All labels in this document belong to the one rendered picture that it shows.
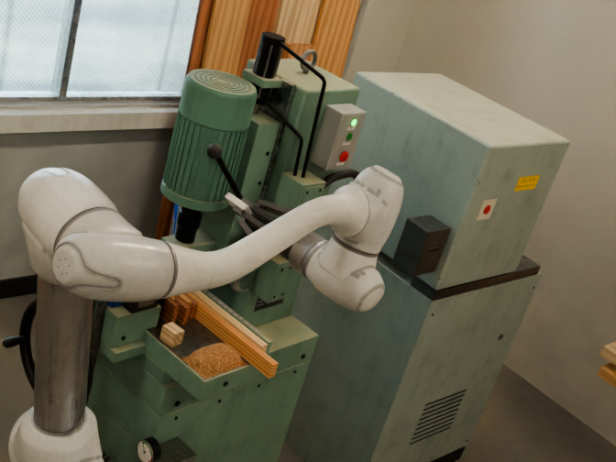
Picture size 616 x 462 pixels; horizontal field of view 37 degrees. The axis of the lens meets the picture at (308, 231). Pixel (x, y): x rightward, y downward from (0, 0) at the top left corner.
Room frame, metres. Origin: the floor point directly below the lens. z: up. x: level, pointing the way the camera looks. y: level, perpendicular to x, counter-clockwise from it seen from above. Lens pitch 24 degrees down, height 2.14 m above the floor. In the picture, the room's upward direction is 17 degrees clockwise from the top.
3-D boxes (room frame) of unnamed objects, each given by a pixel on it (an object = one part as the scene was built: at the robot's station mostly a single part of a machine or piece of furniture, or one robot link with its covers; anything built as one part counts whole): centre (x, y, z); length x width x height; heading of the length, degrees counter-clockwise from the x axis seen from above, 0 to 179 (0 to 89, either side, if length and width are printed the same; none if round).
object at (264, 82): (2.20, 0.22, 1.53); 0.08 x 0.08 x 0.17; 54
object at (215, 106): (2.09, 0.30, 1.35); 0.18 x 0.18 x 0.31
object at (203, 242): (2.10, 0.28, 1.03); 0.14 x 0.07 x 0.09; 144
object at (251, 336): (2.08, 0.26, 0.92); 0.60 x 0.02 x 0.05; 54
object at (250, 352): (2.05, 0.25, 0.92); 0.67 x 0.02 x 0.04; 54
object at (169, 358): (1.98, 0.34, 0.87); 0.61 x 0.30 x 0.06; 54
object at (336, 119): (2.26, 0.00, 1.40); 0.10 x 0.06 x 0.16; 144
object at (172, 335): (1.88, 0.24, 0.92); 0.04 x 0.03 x 0.04; 60
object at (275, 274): (2.14, 0.06, 1.02); 0.09 x 0.07 x 0.12; 54
